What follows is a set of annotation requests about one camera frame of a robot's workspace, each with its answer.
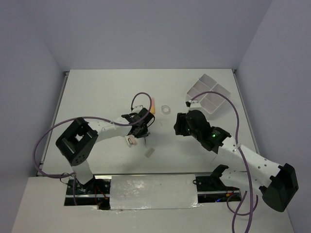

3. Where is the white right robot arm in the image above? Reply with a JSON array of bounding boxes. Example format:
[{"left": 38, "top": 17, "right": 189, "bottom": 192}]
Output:
[{"left": 173, "top": 110, "right": 298, "bottom": 212}]

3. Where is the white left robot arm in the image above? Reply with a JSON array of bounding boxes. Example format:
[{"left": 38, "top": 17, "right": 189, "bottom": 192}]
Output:
[{"left": 55, "top": 106, "right": 155, "bottom": 194}]

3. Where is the orange pink highlighter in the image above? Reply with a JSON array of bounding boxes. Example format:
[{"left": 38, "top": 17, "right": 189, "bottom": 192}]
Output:
[{"left": 150, "top": 97, "right": 156, "bottom": 115}]

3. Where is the beige eraser centre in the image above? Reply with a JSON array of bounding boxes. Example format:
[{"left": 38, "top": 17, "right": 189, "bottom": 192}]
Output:
[{"left": 144, "top": 148, "right": 155, "bottom": 158}]

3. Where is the clear compartment organizer box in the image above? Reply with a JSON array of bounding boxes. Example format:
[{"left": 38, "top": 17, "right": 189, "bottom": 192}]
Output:
[{"left": 186, "top": 74, "right": 231, "bottom": 117}]

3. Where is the clear tape roll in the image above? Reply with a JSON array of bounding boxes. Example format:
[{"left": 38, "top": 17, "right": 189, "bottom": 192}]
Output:
[{"left": 161, "top": 105, "right": 171, "bottom": 115}]

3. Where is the silver foil panel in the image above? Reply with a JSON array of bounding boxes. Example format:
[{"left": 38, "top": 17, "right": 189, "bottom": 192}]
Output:
[{"left": 110, "top": 174, "right": 199, "bottom": 210}]

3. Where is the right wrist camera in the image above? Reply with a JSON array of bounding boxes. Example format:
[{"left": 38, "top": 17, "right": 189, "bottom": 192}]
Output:
[{"left": 186, "top": 100, "right": 202, "bottom": 111}]

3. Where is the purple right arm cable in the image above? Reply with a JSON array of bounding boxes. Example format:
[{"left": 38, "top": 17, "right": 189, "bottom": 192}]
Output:
[{"left": 190, "top": 91, "right": 259, "bottom": 233}]

